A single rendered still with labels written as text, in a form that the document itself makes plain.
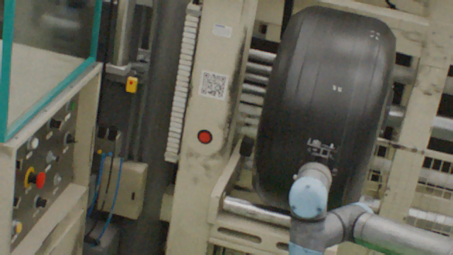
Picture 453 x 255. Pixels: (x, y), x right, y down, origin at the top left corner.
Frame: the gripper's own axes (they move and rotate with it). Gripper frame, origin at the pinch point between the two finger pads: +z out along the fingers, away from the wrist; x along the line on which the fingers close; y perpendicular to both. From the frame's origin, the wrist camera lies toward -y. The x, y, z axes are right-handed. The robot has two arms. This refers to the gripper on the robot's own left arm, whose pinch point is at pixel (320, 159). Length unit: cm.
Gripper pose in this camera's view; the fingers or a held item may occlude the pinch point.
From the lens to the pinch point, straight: 218.2
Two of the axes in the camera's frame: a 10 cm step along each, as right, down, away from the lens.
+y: 2.0, -9.3, -3.1
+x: -9.6, -2.5, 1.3
